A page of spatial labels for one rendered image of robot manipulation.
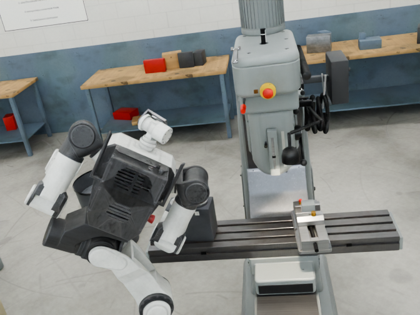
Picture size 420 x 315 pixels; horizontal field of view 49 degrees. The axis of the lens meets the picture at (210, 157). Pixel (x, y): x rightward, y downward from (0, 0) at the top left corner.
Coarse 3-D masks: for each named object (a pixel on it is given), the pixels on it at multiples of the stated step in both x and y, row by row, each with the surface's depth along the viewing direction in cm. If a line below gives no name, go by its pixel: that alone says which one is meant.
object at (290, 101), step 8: (280, 96) 187; (288, 96) 187; (296, 96) 187; (240, 104) 191; (248, 104) 190; (256, 104) 190; (264, 104) 189; (272, 104) 189; (280, 104) 189; (288, 104) 188; (296, 104) 188; (248, 112) 192; (256, 112) 191
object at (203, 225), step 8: (208, 200) 228; (168, 208) 227; (200, 208) 223; (208, 208) 222; (192, 216) 225; (200, 216) 224; (208, 216) 223; (192, 224) 227; (200, 224) 226; (208, 224) 225; (216, 224) 236; (192, 232) 229; (200, 232) 228; (208, 232) 227; (192, 240) 231; (200, 240) 230; (208, 240) 229
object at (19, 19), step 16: (0, 0) 613; (16, 0) 611; (32, 0) 609; (48, 0) 607; (64, 0) 605; (80, 0) 603; (0, 16) 622; (16, 16) 620; (32, 16) 618; (48, 16) 616; (64, 16) 614; (80, 16) 612
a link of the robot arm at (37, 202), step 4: (36, 196) 161; (32, 200) 161; (36, 200) 161; (40, 200) 162; (44, 200) 162; (32, 204) 162; (36, 204) 162; (40, 204) 162; (44, 204) 162; (48, 204) 163; (52, 204) 163; (36, 208) 163; (40, 208) 163; (44, 208) 163; (48, 208) 163; (44, 212) 165; (48, 212) 164; (52, 212) 164; (56, 212) 164; (52, 216) 165
